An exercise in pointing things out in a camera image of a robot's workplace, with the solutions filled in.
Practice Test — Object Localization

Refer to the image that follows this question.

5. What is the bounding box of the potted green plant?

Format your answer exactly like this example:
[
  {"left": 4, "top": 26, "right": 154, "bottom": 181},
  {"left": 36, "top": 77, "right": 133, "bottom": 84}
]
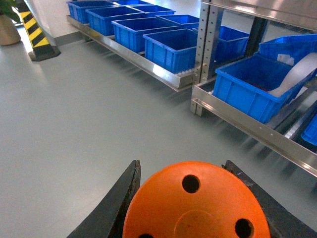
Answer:
[{"left": 0, "top": 0, "right": 21, "bottom": 46}]

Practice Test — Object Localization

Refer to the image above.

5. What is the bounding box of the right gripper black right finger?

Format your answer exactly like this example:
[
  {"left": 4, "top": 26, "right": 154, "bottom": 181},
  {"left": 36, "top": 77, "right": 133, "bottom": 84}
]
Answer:
[{"left": 222, "top": 160, "right": 317, "bottom": 238}]

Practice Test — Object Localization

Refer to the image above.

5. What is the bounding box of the tilted blue plastic bin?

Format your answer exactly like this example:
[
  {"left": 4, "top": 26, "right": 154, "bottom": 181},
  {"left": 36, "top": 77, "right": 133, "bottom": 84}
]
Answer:
[{"left": 258, "top": 34, "right": 317, "bottom": 66}]

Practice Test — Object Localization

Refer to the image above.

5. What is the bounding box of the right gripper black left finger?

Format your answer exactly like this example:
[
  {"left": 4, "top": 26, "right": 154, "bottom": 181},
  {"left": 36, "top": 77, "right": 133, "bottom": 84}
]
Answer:
[{"left": 68, "top": 160, "right": 141, "bottom": 238}]

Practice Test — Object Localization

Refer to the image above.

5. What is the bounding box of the blue bin with strip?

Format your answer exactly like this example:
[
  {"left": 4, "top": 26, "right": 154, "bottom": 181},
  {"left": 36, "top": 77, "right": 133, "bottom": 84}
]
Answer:
[{"left": 213, "top": 54, "right": 317, "bottom": 123}]

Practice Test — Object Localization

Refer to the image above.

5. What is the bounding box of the grey curved plastic strip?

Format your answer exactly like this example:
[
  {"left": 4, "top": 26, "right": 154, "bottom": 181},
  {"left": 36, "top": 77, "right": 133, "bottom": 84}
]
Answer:
[{"left": 268, "top": 53, "right": 317, "bottom": 97}]

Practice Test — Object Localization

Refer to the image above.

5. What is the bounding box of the orange cylinder cap 4680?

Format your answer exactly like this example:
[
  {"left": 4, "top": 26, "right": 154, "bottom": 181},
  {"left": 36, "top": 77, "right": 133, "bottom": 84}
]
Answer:
[{"left": 123, "top": 161, "right": 270, "bottom": 238}]

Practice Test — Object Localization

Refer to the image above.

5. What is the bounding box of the black yellow striped cone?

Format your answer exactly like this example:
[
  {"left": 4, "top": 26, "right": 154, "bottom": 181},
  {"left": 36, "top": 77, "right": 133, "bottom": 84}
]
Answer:
[{"left": 16, "top": 0, "right": 61, "bottom": 61}]

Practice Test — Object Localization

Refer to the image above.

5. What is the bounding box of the empty blue target bin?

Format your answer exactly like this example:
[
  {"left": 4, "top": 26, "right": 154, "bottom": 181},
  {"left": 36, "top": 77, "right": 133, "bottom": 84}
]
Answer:
[{"left": 301, "top": 117, "right": 317, "bottom": 146}]

